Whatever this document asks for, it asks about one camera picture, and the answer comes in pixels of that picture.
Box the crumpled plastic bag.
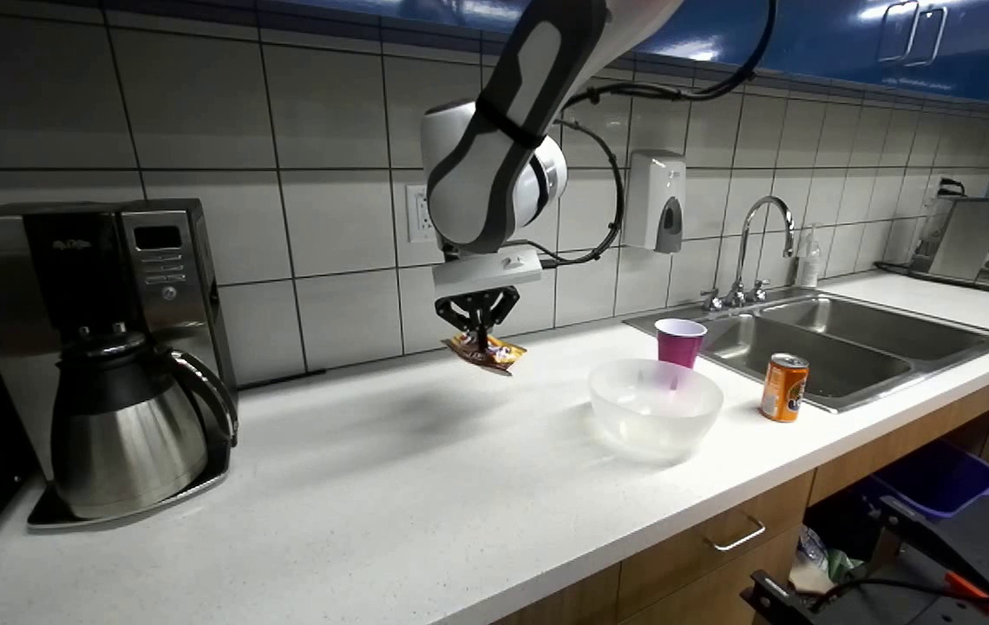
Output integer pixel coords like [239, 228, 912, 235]
[786, 526, 869, 602]

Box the steel coffee carafe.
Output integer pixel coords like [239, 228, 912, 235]
[46, 324, 245, 526]

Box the translucent plastic bowl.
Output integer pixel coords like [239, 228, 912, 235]
[583, 354, 728, 470]

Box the pink plastic cup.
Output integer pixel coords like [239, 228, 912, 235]
[653, 316, 713, 375]

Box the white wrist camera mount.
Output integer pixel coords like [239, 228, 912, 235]
[432, 248, 545, 293]

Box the blue plastic bin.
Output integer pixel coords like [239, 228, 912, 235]
[873, 442, 989, 528]

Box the yellow snack pack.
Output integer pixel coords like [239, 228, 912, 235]
[440, 331, 533, 379]

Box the wooden lower cabinet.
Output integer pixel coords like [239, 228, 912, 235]
[498, 358, 989, 625]

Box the chrome faucet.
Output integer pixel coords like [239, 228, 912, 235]
[728, 190, 801, 307]

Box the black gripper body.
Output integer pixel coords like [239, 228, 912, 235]
[445, 280, 522, 312]

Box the white wall outlet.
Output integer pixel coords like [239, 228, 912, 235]
[404, 181, 445, 270]

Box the black equipment stand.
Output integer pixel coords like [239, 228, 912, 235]
[740, 494, 989, 625]

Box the silver espresso machine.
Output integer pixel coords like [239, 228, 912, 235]
[874, 174, 989, 298]

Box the white wall soap dispenser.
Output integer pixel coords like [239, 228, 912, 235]
[624, 150, 690, 256]

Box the clear soap pump bottle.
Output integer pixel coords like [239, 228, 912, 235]
[796, 226, 828, 293]

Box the silver drawer handle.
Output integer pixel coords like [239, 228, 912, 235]
[705, 518, 773, 560]

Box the stainless steel double sink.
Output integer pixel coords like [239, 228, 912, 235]
[627, 280, 989, 418]

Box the orange soda can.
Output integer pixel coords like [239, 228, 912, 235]
[758, 352, 811, 428]

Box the black coffee maker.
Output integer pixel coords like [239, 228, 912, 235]
[0, 197, 239, 530]

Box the silver cabinet door handle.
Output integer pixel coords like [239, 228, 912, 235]
[877, 0, 921, 71]
[912, 0, 951, 71]

